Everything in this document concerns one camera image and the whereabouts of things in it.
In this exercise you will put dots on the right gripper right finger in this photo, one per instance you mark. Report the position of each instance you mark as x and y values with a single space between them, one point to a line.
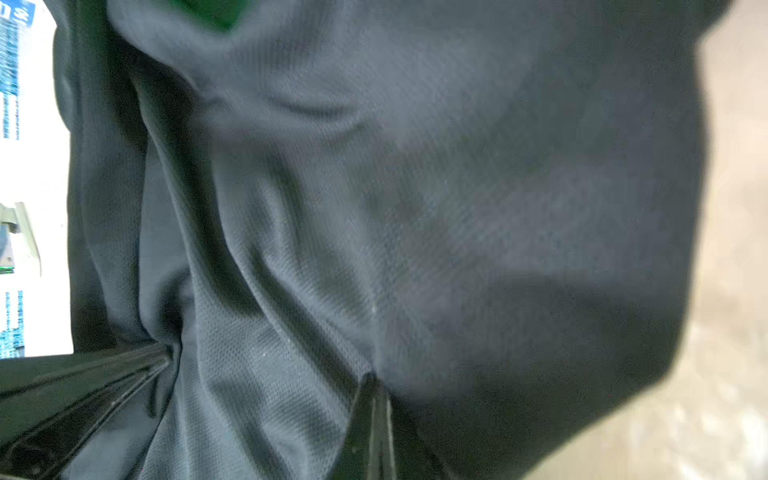
381 442

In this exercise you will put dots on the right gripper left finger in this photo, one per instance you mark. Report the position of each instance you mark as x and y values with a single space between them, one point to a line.
51 406

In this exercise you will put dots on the black shorts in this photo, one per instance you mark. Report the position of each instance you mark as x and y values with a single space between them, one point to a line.
490 205

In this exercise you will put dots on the white file organizer box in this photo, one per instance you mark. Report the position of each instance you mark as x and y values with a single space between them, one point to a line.
35 152

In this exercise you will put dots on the green plastic basket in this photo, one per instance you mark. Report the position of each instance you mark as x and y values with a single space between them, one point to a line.
219 14

